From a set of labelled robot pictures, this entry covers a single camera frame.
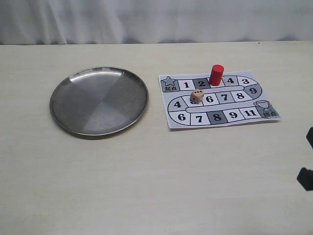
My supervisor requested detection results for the red cylinder game piece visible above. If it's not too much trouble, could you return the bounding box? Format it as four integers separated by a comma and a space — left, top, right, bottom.
209, 64, 224, 86

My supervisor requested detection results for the wooden die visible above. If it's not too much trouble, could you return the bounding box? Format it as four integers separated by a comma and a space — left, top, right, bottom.
190, 89, 204, 104

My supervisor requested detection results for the paper game board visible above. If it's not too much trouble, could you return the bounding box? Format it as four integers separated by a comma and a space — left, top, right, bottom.
158, 70, 281, 129

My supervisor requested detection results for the round steel plate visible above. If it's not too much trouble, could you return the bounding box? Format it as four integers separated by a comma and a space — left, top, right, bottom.
49, 66, 149, 139

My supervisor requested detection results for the white curtain backdrop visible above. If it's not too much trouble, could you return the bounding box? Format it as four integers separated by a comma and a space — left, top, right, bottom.
0, 0, 313, 45

